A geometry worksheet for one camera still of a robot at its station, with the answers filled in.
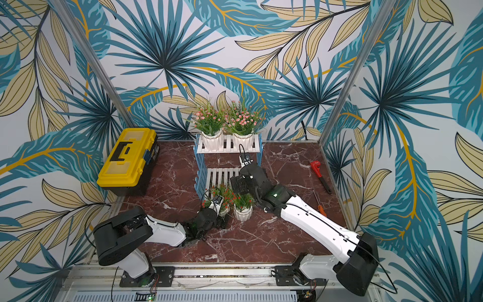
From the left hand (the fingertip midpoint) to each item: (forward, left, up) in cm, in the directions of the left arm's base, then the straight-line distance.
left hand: (221, 210), depth 89 cm
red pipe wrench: (+28, -51, +1) cm, 58 cm away
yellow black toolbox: (+13, +42, +15) cm, 46 cm away
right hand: (+6, -10, +22) cm, 25 cm away
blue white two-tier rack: (+18, +9, 0) cm, 20 cm away
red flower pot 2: (-1, -10, +6) cm, 12 cm away
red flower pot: (-1, -4, +12) cm, 12 cm away
